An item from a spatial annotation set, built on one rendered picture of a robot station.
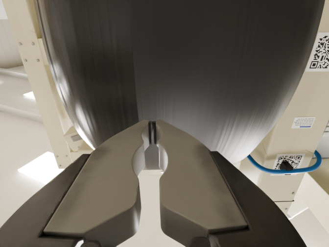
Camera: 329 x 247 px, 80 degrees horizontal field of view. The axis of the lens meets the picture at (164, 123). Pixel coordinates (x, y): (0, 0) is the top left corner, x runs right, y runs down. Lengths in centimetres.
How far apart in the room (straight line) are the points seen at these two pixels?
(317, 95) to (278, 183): 27
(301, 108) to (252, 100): 33
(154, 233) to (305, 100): 264
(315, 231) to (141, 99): 344
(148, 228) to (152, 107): 282
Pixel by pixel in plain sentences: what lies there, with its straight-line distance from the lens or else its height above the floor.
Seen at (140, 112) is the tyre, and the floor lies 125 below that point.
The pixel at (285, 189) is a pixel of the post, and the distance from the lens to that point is 71.
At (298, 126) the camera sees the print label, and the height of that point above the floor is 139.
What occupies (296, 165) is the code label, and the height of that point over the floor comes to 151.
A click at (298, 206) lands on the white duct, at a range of 134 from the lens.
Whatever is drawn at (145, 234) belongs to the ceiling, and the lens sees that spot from 296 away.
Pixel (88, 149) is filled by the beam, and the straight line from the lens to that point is 88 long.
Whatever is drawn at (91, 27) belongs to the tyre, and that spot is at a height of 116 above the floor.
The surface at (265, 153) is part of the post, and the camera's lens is 59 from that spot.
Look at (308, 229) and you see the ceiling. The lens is 353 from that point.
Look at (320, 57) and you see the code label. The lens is 53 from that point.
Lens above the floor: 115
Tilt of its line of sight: 29 degrees up
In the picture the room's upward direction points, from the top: 180 degrees clockwise
